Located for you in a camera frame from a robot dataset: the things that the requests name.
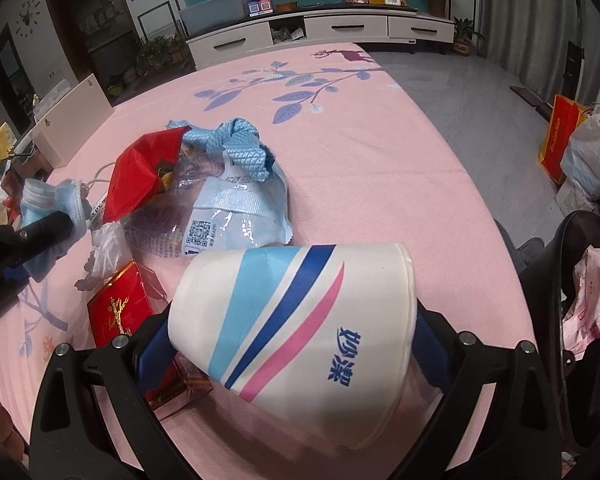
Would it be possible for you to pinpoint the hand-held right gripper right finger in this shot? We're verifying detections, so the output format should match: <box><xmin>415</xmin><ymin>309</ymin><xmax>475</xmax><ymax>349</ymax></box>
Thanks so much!
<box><xmin>395</xmin><ymin>301</ymin><xmax>577</xmax><ymax>480</ymax></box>

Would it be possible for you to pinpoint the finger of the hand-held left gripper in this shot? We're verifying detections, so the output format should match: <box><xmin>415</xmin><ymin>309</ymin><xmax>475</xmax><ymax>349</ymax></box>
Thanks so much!
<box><xmin>0</xmin><ymin>210</ymin><xmax>77</xmax><ymax>281</ymax></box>

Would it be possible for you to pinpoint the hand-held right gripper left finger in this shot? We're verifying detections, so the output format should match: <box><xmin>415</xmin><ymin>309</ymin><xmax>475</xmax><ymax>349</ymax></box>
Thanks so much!
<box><xmin>27</xmin><ymin>304</ymin><xmax>201</xmax><ymax>480</ymax></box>

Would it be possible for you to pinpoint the blue face mask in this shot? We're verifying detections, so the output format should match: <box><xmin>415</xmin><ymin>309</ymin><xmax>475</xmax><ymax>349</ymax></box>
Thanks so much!
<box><xmin>20</xmin><ymin>178</ymin><xmax>93</xmax><ymax>281</ymax></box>

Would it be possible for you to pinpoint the red cardboard box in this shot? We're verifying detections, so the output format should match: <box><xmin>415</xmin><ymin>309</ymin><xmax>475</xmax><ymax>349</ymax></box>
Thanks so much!
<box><xmin>86</xmin><ymin>260</ymin><xmax>215</xmax><ymax>413</ymax></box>

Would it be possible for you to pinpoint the black trash bin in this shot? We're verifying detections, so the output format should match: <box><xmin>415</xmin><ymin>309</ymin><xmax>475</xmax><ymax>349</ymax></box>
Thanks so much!
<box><xmin>517</xmin><ymin>210</ymin><xmax>600</xmax><ymax>466</ymax></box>

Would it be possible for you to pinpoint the striped white paper cup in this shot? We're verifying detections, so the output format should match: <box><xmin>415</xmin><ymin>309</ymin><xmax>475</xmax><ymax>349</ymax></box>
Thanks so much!
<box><xmin>167</xmin><ymin>242</ymin><xmax>418</xmax><ymax>451</ymax></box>

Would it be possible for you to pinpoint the clear blue snack packet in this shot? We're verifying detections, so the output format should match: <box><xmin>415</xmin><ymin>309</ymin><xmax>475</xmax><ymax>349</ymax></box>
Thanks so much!
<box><xmin>182</xmin><ymin>150</ymin><xmax>295</xmax><ymax>258</ymax></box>

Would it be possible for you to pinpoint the crumpled clear plastic wrap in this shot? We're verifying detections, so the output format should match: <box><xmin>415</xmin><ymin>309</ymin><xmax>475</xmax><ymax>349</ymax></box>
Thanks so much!
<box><xmin>77</xmin><ymin>221</ymin><xmax>131</xmax><ymax>291</ymax></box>

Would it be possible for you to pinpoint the red wrapper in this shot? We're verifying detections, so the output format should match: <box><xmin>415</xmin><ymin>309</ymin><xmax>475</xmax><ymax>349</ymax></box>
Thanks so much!
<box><xmin>102</xmin><ymin>127</ymin><xmax>188</xmax><ymax>223</ymax></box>

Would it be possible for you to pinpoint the clear printed wrapper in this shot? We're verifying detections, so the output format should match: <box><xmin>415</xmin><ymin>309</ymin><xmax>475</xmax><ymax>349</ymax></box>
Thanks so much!
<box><xmin>122</xmin><ymin>152</ymin><xmax>201</xmax><ymax>258</ymax></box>

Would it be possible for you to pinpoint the white flat box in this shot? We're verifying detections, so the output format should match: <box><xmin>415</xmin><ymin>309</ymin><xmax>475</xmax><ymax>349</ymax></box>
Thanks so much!
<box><xmin>31</xmin><ymin>74</ymin><xmax>115</xmax><ymax>170</ymax></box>

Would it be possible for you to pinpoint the pink wrapper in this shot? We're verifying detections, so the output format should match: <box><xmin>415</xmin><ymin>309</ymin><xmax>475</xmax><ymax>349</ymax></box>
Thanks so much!
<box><xmin>560</xmin><ymin>246</ymin><xmax>600</xmax><ymax>361</ymax></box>

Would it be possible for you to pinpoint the pink printed tablecloth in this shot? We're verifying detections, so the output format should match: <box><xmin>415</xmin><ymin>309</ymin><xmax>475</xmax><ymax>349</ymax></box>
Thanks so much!
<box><xmin>0</xmin><ymin>42</ymin><xmax>538</xmax><ymax>480</ymax></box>

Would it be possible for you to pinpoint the printed cardboard box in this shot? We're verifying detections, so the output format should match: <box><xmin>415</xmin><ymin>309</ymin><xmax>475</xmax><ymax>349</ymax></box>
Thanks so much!
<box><xmin>555</xmin><ymin>180</ymin><xmax>600</xmax><ymax>216</ymax></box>

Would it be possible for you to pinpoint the group of potted plants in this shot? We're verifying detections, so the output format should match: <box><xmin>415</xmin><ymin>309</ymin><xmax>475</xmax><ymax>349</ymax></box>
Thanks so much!
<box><xmin>136</xmin><ymin>34</ymin><xmax>190</xmax><ymax>80</ymax></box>

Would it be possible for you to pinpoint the red shopping bag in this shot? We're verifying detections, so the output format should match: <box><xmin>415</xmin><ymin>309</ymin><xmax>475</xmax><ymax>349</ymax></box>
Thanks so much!
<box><xmin>538</xmin><ymin>94</ymin><xmax>588</xmax><ymax>186</ymax></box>

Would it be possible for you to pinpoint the large white plastic bag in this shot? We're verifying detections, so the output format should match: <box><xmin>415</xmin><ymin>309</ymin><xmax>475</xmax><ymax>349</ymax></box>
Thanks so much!
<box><xmin>560</xmin><ymin>104</ymin><xmax>600</xmax><ymax>201</ymax></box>

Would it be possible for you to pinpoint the dark door mat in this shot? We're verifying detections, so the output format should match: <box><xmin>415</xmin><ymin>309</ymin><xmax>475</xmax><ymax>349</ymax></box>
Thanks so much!
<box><xmin>509</xmin><ymin>84</ymin><xmax>553</xmax><ymax>121</ymax></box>

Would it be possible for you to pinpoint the small potted floor plant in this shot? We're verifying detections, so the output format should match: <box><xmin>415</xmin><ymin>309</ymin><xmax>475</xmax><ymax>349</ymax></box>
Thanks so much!
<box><xmin>452</xmin><ymin>17</ymin><xmax>483</xmax><ymax>56</ymax></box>

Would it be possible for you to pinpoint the black upright appliance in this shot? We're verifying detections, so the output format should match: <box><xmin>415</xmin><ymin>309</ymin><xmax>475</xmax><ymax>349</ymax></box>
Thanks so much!
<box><xmin>562</xmin><ymin>0</ymin><xmax>584</xmax><ymax>103</ymax></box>

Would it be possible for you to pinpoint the white television cabinet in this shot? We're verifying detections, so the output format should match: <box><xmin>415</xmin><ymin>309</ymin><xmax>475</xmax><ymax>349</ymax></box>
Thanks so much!
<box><xmin>186</xmin><ymin>7</ymin><xmax>456</xmax><ymax>68</ymax></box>

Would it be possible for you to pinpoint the grey curtain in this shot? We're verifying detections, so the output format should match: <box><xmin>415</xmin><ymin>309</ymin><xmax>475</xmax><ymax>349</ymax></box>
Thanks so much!
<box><xmin>480</xmin><ymin>0</ymin><xmax>600</xmax><ymax>76</ymax></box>

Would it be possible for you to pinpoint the deer wall clock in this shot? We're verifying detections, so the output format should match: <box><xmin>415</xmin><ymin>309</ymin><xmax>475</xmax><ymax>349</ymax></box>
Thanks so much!
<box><xmin>16</xmin><ymin>2</ymin><xmax>45</xmax><ymax>37</ymax></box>

